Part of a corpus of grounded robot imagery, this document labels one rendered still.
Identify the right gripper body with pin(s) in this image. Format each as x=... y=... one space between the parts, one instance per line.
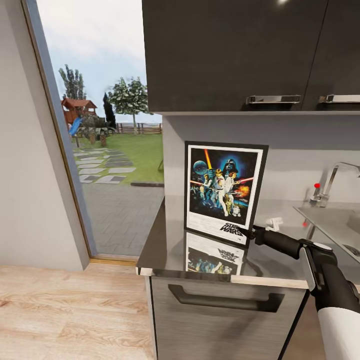
x=271 y=239

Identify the drop in sink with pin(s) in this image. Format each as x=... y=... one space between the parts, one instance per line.
x=342 y=225

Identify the poster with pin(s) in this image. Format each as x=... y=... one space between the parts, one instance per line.
x=222 y=184

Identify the dishwasher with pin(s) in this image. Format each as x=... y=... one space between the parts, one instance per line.
x=216 y=320

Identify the cabinet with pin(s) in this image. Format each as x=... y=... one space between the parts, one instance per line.
x=252 y=57

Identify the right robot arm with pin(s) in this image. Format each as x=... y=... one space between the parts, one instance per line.
x=336 y=299

